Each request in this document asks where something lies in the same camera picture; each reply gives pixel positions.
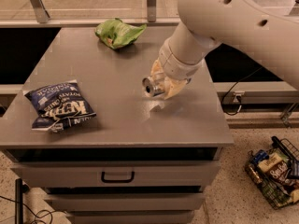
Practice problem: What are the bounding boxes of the green chip bag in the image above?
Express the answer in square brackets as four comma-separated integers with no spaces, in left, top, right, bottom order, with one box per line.
[94,18,147,50]

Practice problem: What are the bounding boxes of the black drawer handle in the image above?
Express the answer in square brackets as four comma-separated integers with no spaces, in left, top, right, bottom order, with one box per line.
[100,171,135,184]

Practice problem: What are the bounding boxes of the black cable on wall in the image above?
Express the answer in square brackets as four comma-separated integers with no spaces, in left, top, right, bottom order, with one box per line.
[221,66,264,117]

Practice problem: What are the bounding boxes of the brown snack bag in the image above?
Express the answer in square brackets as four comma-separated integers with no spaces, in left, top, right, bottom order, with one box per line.
[267,161,294,186]

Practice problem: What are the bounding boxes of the gray drawer cabinet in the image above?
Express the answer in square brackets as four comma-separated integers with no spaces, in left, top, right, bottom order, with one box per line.
[0,27,233,224]

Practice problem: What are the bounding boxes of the black wire basket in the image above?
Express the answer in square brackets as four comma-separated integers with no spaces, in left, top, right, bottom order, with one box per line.
[244,136,299,209]

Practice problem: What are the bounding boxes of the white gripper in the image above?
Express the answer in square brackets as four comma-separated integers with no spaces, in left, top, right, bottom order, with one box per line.
[150,38,204,99]

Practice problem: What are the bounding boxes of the blue snack pack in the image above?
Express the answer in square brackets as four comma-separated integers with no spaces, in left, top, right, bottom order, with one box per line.
[250,149,269,165]

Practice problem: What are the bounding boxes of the black floor cable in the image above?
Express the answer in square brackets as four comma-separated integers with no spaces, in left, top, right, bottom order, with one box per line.
[0,195,60,224]

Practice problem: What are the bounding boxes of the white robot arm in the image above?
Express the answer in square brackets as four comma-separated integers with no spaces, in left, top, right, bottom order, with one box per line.
[151,0,299,99]

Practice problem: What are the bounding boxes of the cream snack packet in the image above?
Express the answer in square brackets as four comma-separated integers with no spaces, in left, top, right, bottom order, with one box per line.
[258,153,285,173]

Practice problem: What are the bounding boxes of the black stand pole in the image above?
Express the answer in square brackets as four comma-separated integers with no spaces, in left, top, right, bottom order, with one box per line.
[15,178,23,224]

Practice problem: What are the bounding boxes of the blue chip bag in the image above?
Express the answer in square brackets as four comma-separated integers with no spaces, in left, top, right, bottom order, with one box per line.
[23,79,96,133]

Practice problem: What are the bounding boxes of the Red Bull can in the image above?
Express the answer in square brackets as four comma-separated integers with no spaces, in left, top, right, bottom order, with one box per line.
[142,73,164,97]

